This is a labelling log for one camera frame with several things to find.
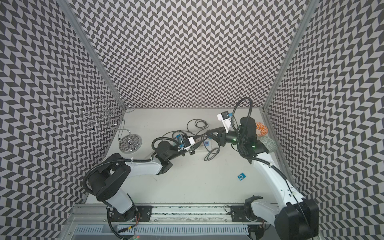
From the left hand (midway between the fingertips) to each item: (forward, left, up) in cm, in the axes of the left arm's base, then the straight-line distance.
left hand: (205, 136), depth 72 cm
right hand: (-1, -1, +2) cm, 2 cm away
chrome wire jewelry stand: (+28, +68, -14) cm, 75 cm away
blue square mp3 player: (+15, +17, -23) cm, 33 cm away
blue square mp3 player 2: (-11, -21, -26) cm, 35 cm away
